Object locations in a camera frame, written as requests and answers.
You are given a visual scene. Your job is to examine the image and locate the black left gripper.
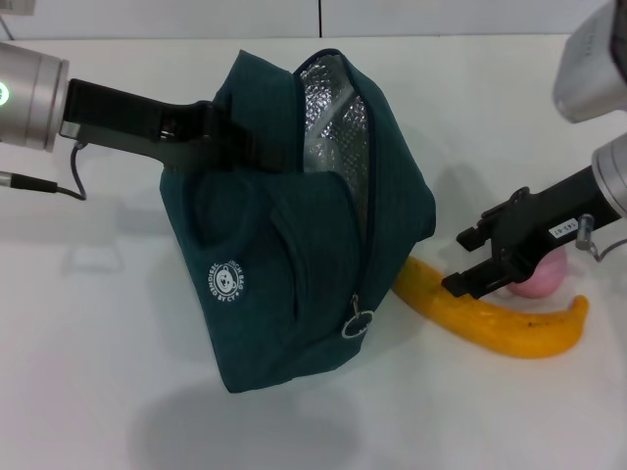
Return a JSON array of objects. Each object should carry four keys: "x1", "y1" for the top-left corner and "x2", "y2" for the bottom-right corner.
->
[{"x1": 58, "y1": 77, "x2": 295, "y2": 172}]

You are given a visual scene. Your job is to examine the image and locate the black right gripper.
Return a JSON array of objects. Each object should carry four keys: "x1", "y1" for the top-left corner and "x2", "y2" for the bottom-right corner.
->
[{"x1": 442, "y1": 165, "x2": 611, "y2": 299}]

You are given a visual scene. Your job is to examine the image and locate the pink toy peach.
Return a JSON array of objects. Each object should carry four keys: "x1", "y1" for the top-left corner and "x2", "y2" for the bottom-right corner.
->
[{"x1": 506, "y1": 249, "x2": 569, "y2": 300}]

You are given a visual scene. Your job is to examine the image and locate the yellow banana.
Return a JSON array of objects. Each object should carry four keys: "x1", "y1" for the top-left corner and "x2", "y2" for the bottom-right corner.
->
[{"x1": 391, "y1": 255, "x2": 589, "y2": 359}]

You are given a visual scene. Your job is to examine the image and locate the dark teal insulated lunch bag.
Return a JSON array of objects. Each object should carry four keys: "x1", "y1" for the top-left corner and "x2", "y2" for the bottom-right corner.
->
[{"x1": 159, "y1": 47, "x2": 438, "y2": 396}]

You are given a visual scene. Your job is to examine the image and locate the right gripper cable with plug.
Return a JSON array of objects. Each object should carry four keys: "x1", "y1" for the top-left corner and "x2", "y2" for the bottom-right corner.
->
[{"x1": 575, "y1": 213, "x2": 627, "y2": 261}]

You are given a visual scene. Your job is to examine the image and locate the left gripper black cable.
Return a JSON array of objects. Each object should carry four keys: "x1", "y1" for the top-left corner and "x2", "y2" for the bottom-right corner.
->
[{"x1": 0, "y1": 141, "x2": 88, "y2": 202}]

